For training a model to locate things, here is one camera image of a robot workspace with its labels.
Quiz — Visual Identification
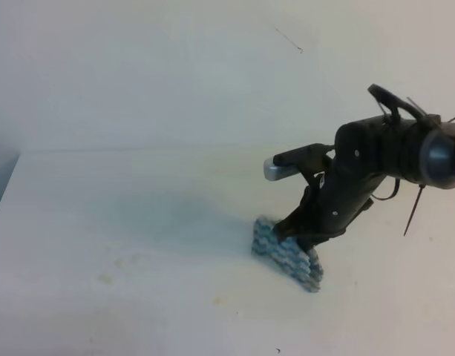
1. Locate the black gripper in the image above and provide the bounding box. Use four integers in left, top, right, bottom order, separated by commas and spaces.
273, 165, 386, 255

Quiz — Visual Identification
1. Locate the blue striped cleaning rag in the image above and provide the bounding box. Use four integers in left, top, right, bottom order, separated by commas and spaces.
251, 216, 324, 293

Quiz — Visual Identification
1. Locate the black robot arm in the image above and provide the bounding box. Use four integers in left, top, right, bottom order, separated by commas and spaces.
264, 85, 455, 251

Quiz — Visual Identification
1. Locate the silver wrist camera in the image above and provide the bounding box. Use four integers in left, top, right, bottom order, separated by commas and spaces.
263, 142, 334, 182

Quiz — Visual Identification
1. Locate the thin black cable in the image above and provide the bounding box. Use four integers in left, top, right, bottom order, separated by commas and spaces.
371, 177, 401, 201

